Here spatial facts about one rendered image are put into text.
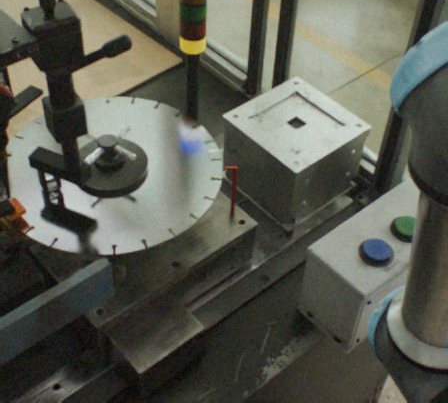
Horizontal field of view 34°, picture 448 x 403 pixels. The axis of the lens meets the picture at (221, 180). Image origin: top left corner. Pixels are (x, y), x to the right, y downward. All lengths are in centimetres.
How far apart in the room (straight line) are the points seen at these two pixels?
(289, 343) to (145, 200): 31
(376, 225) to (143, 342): 38
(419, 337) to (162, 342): 36
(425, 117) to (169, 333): 57
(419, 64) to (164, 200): 52
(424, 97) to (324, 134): 64
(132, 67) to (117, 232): 67
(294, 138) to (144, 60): 52
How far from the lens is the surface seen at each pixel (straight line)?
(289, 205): 121
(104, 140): 104
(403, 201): 114
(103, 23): 174
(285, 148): 118
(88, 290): 90
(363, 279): 103
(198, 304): 114
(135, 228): 99
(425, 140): 62
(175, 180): 105
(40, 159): 101
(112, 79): 156
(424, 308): 81
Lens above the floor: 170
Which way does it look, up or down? 45 degrees down
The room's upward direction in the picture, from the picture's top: 3 degrees clockwise
